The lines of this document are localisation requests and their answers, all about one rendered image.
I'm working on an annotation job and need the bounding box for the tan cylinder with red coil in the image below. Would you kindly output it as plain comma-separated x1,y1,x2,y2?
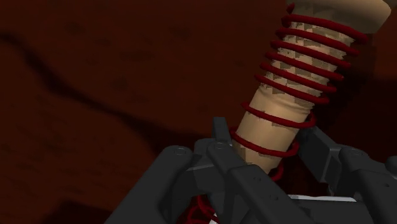
176,0,392,224

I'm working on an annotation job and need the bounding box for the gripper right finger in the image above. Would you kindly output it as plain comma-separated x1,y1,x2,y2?
291,125,397,224

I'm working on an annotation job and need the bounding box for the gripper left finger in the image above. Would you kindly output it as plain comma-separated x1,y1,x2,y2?
104,116,314,224

